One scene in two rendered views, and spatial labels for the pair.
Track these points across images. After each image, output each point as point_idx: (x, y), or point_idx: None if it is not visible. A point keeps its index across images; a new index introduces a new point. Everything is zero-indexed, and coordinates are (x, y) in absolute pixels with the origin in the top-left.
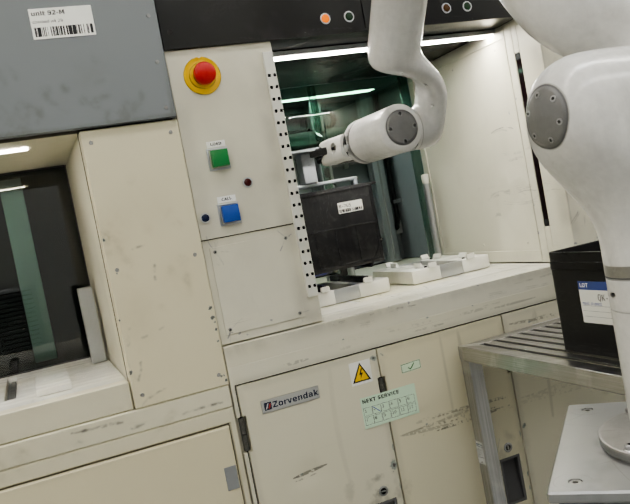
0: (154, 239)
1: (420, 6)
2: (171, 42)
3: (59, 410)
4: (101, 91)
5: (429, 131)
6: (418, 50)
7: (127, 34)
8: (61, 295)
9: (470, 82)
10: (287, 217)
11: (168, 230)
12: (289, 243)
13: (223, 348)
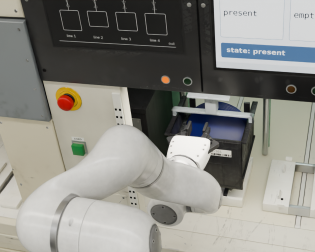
0: (40, 177)
1: (146, 190)
2: (45, 76)
3: (0, 226)
4: (2, 99)
5: (199, 211)
6: (162, 195)
7: (14, 69)
8: None
9: None
10: (125, 188)
11: (48, 175)
12: (125, 201)
13: None
